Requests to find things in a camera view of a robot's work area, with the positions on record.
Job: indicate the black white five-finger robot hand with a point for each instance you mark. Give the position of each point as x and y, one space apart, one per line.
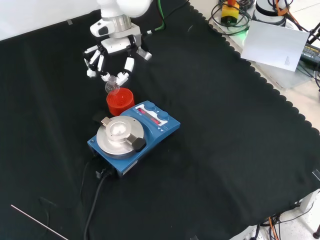
116 46

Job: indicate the clear glass round-bottom flask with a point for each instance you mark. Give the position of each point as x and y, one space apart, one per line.
111 87

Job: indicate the orange stepped flask stand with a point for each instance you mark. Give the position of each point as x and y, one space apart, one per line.
117 107

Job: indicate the clear cloth clip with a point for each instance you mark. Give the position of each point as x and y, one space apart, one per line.
316 175
70 22

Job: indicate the blue-base heater with steel plate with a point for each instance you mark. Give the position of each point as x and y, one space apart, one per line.
155 130

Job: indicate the yellow stop button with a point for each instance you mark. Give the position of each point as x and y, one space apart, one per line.
230 12

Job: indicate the black bench cloth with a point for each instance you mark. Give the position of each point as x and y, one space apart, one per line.
225 125

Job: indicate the pale board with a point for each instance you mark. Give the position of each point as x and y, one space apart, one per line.
272 45

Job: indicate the grey base platform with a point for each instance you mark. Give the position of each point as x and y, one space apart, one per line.
282 77

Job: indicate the thin steel rod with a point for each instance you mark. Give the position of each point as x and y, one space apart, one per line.
37 221

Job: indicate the black power adapter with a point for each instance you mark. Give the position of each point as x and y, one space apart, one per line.
311 53

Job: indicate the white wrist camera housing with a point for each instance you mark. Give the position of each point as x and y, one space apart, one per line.
98 29

